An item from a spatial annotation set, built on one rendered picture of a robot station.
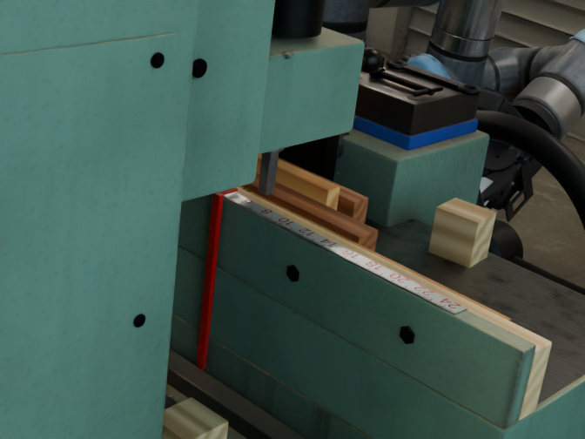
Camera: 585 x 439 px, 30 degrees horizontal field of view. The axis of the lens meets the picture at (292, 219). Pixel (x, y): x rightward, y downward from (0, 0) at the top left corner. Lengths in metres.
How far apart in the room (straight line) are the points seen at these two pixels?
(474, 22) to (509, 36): 3.19
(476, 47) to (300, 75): 0.61
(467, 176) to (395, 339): 0.31
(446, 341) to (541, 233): 2.70
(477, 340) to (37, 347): 0.26
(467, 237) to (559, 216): 2.67
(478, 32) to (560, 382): 0.67
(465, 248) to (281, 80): 0.22
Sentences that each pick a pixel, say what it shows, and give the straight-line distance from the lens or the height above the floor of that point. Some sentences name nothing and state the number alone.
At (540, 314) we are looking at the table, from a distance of 0.81.
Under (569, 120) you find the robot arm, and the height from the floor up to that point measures 0.89.
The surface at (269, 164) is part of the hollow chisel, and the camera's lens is 0.80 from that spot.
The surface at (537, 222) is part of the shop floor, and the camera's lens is 3.43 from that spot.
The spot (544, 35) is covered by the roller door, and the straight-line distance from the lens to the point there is 4.40.
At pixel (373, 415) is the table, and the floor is 0.86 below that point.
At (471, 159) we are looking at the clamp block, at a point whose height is 0.94.
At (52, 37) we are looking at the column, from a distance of 0.50.
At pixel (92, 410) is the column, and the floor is 0.91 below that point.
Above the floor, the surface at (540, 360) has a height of 0.94.
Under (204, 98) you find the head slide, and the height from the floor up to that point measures 1.06.
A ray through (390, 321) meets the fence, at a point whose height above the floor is 0.93.
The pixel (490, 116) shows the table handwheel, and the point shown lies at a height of 0.95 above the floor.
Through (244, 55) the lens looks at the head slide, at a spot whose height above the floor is 1.09.
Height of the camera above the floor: 1.26
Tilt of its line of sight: 24 degrees down
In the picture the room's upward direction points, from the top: 7 degrees clockwise
